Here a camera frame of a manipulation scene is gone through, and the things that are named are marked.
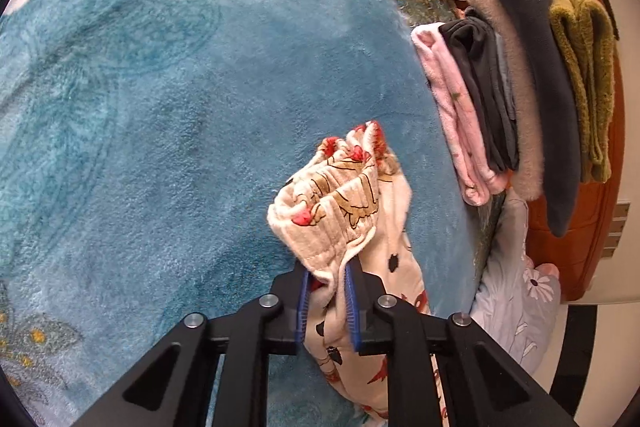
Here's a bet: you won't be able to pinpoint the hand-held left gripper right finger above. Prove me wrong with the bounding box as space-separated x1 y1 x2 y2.
344 257 581 427

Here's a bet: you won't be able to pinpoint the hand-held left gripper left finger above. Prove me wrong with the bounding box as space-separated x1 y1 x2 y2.
70 264 313 427

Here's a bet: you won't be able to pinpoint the cream printed pajama pants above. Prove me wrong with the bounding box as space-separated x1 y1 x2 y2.
266 121 448 427

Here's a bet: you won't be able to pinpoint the light blue floral duvet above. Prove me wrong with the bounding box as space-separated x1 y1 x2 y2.
470 192 562 370

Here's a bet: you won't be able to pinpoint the pink fleece garment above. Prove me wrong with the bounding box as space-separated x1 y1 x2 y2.
411 23 511 206

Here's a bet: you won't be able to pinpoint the beige fuzzy garment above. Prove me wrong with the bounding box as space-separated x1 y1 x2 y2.
464 0 546 202

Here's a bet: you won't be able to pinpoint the dark grey folded pants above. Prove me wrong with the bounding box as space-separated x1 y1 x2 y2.
439 18 521 174

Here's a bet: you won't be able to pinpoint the teal plush blanket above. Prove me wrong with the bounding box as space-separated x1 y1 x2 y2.
0 0 506 427

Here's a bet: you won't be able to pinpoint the dark grey fleece garment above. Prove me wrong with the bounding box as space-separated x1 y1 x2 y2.
490 0 583 238

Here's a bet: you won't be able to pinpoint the olive green knit sweater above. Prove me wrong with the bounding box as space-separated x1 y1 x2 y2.
547 0 617 184

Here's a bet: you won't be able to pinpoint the beige ribbed wall fixture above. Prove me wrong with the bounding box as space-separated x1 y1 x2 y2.
606 202 630 258

